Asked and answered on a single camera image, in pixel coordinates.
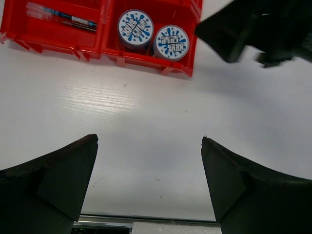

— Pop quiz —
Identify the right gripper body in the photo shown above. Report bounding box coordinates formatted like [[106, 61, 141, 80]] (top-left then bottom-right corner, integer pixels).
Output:
[[241, 0, 312, 68]]

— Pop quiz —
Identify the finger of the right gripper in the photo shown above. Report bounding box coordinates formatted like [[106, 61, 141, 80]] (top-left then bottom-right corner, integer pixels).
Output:
[[195, 0, 256, 63]]

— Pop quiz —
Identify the red pen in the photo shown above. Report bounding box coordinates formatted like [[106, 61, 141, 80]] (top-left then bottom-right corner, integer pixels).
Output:
[[27, 10, 97, 32]]

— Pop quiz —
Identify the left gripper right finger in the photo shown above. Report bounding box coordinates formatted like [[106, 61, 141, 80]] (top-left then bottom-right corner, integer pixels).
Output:
[[201, 137, 312, 234]]

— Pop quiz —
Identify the red compartment bin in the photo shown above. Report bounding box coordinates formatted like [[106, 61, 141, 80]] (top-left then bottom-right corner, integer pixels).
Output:
[[0, 0, 203, 77]]

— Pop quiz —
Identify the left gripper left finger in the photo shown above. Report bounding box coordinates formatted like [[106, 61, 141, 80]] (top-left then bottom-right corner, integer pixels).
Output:
[[0, 134, 98, 234]]

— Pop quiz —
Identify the blue round tub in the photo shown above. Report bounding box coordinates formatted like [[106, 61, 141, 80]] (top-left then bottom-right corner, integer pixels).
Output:
[[117, 9, 154, 50], [153, 24, 190, 62]]

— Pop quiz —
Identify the blue pen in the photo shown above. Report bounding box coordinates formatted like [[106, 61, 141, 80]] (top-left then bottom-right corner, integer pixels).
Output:
[[26, 1, 98, 27]]

